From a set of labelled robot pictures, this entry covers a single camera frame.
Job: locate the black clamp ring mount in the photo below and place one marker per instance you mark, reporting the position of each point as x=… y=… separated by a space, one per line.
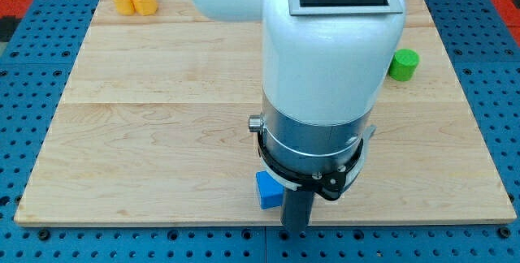
x=329 y=186

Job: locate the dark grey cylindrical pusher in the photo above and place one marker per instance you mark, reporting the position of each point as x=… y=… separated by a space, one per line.
x=296 y=210

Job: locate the blue cube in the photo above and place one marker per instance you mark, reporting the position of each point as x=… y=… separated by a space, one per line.
x=270 y=192

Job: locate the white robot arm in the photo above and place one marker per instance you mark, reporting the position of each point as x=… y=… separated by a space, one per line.
x=323 y=65

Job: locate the green cylinder block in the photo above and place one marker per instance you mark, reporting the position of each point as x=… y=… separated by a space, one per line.
x=403 y=64

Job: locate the wooden board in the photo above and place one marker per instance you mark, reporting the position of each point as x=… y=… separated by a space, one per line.
x=151 y=130

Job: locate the yellow hexagon block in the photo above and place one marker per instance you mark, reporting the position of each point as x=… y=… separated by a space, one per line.
x=145 y=7

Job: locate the yellow heart block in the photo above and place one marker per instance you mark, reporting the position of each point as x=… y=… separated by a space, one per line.
x=124 y=7

